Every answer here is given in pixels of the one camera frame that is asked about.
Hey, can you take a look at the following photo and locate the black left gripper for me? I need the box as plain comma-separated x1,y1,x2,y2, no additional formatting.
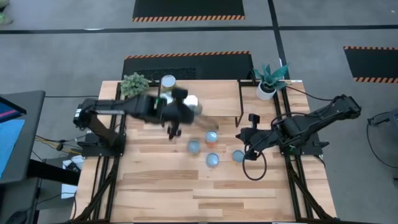
155,88,220,140

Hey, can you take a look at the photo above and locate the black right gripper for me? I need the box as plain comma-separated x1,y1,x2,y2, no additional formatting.
235,113,273,162

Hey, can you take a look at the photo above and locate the red orange label can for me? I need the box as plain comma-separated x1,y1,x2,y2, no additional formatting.
183,94,203,115

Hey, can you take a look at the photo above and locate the tin can with silver lid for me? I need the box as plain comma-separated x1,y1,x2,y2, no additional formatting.
160,74,177,94

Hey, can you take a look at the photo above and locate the light blue salmon can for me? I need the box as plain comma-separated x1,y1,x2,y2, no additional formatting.
231,149,246,164

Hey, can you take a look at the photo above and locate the green can with peach print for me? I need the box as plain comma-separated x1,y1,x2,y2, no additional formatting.
187,139,202,156

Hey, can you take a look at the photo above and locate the blue cup bottom centre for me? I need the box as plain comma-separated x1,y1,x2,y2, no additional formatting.
205,152,221,168

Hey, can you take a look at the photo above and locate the snake plant in white pot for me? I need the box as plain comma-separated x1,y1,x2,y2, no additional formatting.
252,62,290,101

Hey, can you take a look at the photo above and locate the black hazard-striped floor mat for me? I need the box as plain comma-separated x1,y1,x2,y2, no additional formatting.
121,50,255,81
132,0,246,23
343,45,398,84

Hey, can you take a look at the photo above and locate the small bushy green plant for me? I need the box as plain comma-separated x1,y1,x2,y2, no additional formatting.
119,72,152,98

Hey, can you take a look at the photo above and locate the dark grey desk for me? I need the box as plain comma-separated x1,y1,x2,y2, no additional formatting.
0,90,47,185

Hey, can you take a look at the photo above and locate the monitor with blue screen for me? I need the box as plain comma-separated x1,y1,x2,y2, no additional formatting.
0,95,27,181

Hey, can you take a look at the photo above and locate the wooden shelf with black frame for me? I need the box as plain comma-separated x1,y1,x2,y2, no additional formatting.
157,79,246,128

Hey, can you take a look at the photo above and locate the black looped cable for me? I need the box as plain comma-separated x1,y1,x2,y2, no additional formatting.
241,148,268,182

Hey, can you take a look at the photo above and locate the black metal table frame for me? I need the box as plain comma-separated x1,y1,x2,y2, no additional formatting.
70,80,127,223
272,80,338,223

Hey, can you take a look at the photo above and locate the yellow and black cable bundle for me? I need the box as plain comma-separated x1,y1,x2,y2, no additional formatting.
32,133,91,156

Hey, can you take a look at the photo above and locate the grey device with cable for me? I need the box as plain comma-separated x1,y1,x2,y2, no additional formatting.
368,108,398,128

